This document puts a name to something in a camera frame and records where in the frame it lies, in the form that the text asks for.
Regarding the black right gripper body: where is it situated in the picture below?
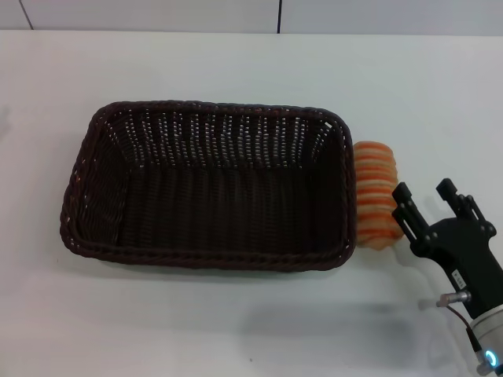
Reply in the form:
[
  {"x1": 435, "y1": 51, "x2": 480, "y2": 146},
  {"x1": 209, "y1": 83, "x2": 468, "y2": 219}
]
[{"x1": 409, "y1": 218, "x2": 503, "y2": 321}]

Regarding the orange striped bread loaf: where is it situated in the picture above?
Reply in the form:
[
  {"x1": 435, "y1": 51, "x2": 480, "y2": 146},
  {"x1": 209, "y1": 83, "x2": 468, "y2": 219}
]
[{"x1": 352, "y1": 140, "x2": 406, "y2": 252}]

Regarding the dark brown woven basket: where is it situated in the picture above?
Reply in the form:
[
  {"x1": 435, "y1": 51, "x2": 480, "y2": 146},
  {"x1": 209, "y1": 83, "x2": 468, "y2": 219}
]
[{"x1": 60, "y1": 99, "x2": 359, "y2": 273}]

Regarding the dark cable with metal plug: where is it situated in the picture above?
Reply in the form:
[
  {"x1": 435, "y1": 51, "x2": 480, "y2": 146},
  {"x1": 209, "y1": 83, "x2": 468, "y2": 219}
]
[{"x1": 435, "y1": 289, "x2": 486, "y2": 354}]

